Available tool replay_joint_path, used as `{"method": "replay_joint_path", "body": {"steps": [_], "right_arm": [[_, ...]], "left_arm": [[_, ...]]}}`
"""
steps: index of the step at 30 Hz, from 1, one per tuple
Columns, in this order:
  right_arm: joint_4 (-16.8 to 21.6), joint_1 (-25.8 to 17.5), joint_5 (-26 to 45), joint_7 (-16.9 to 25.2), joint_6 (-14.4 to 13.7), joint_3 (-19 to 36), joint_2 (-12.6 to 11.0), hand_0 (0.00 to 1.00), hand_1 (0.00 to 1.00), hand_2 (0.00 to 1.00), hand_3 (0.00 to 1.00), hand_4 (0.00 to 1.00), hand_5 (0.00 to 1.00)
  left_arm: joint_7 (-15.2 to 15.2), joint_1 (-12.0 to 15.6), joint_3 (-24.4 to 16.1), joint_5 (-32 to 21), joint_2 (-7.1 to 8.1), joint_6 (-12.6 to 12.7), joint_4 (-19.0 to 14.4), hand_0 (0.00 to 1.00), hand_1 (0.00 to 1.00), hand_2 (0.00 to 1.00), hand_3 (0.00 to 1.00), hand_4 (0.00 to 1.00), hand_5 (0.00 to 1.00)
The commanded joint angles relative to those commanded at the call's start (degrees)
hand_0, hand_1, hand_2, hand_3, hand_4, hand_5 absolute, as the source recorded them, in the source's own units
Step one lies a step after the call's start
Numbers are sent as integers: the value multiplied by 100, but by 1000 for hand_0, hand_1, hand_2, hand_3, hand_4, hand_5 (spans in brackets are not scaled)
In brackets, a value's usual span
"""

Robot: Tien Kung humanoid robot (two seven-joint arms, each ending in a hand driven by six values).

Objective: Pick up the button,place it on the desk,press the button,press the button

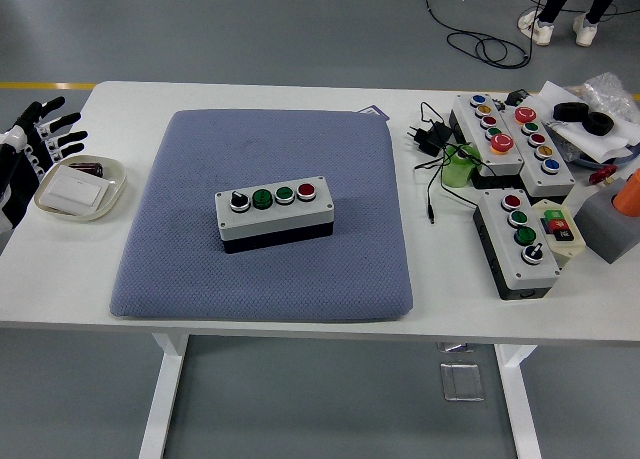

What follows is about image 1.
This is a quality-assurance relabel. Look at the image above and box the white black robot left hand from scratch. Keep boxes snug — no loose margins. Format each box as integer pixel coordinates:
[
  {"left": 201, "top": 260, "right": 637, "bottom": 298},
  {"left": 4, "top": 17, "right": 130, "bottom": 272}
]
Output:
[{"left": 0, "top": 96, "right": 89, "bottom": 233}]

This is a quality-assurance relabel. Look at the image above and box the grey four-button control box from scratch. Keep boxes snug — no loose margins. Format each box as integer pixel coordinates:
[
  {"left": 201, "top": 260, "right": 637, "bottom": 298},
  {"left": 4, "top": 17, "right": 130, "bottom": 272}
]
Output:
[
  {"left": 214, "top": 174, "right": 335, "bottom": 254},
  {"left": 472, "top": 188, "right": 561, "bottom": 301}
]

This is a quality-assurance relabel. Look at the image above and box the grey five-button control box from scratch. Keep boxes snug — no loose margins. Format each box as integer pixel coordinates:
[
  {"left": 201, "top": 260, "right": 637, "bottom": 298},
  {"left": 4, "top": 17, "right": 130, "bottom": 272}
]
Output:
[
  {"left": 499, "top": 106, "right": 577, "bottom": 200},
  {"left": 448, "top": 92, "right": 526, "bottom": 190}
]

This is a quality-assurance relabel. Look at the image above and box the small dark red item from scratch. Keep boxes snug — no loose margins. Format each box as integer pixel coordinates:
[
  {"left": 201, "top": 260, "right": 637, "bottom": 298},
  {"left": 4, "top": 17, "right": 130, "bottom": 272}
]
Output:
[{"left": 68, "top": 162, "right": 105, "bottom": 178}]

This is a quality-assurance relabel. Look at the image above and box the yellow floor tape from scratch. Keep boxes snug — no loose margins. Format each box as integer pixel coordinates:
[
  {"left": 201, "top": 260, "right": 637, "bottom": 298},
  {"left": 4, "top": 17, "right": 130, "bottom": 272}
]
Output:
[{"left": 0, "top": 81, "right": 96, "bottom": 91}]

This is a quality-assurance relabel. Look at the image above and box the beige shallow tray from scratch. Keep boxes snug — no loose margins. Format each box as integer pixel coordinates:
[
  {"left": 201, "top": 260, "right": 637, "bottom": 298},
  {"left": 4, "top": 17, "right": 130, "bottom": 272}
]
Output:
[{"left": 34, "top": 153, "right": 127, "bottom": 223}]

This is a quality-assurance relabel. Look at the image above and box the white table leg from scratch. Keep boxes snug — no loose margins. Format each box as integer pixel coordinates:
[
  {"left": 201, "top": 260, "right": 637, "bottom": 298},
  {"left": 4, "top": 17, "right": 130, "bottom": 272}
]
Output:
[
  {"left": 494, "top": 343, "right": 544, "bottom": 459},
  {"left": 137, "top": 332, "right": 190, "bottom": 459}
]

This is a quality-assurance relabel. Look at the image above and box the blue-grey textured mat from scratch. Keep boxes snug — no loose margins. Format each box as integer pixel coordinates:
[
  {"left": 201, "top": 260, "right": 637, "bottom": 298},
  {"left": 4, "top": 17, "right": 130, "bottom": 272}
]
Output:
[{"left": 109, "top": 109, "right": 415, "bottom": 323}]

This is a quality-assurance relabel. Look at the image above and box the purple-edged card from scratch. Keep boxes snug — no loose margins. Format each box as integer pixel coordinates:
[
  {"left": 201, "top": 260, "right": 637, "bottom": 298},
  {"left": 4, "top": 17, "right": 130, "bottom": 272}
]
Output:
[{"left": 357, "top": 103, "right": 391, "bottom": 123}]

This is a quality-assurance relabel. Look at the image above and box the black power adapter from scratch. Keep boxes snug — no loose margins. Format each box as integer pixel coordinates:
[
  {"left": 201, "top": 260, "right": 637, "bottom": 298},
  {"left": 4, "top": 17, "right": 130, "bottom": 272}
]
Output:
[{"left": 403, "top": 121, "right": 451, "bottom": 156}]

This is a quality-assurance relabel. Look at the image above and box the metal floor hatch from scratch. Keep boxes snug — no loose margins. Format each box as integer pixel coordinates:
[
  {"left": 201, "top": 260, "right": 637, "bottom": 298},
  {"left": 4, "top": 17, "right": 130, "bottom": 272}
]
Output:
[{"left": 439, "top": 361, "right": 486, "bottom": 403}]

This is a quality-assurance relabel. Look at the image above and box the white paper sheet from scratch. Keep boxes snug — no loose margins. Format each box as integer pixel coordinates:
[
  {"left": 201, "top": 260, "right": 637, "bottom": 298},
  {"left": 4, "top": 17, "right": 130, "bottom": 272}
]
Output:
[{"left": 529, "top": 80, "right": 640, "bottom": 163}]

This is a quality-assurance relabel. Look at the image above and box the red valve knob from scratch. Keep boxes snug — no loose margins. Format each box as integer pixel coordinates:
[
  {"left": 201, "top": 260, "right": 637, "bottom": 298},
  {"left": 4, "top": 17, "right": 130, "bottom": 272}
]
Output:
[{"left": 588, "top": 164, "right": 619, "bottom": 185}]

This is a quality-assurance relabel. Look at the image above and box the grey block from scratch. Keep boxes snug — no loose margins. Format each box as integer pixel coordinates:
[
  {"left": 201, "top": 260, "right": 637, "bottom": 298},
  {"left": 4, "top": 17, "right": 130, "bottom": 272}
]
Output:
[{"left": 573, "top": 176, "right": 640, "bottom": 265}]

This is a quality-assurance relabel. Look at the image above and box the clear bubble wrap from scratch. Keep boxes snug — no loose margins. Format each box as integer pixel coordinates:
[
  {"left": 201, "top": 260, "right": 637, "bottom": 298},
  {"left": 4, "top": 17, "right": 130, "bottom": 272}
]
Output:
[{"left": 579, "top": 72, "right": 640, "bottom": 130}]

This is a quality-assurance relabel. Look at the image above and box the orange cylinder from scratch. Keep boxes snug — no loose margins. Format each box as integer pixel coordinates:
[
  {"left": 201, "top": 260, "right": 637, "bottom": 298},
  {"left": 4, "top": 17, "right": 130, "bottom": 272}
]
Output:
[{"left": 613, "top": 167, "right": 640, "bottom": 219}]

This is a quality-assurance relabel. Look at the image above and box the blue hoop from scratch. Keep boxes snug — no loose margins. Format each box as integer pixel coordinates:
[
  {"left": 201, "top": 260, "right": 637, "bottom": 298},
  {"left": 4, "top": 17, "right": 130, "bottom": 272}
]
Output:
[{"left": 572, "top": 146, "right": 640, "bottom": 170}]

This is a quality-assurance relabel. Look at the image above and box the white wall switch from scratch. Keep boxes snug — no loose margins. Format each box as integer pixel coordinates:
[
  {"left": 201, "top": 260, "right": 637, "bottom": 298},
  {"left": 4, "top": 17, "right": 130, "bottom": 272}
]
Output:
[{"left": 47, "top": 164, "right": 112, "bottom": 214}]

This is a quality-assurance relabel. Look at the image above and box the black adapter cord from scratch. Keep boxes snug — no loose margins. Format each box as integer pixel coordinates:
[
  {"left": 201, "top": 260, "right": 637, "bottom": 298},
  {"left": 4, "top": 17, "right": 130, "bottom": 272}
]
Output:
[{"left": 412, "top": 101, "right": 484, "bottom": 225}]

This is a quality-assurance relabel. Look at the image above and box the black floor cable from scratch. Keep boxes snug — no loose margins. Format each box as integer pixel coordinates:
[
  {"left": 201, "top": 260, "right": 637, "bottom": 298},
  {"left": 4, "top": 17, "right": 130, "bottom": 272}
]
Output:
[{"left": 424, "top": 0, "right": 551, "bottom": 70}]

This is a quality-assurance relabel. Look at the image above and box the cream three-button switch box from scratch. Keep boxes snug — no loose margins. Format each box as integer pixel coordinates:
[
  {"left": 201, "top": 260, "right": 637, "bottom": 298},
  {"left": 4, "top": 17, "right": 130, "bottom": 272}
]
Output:
[{"left": 530, "top": 198, "right": 586, "bottom": 270}]

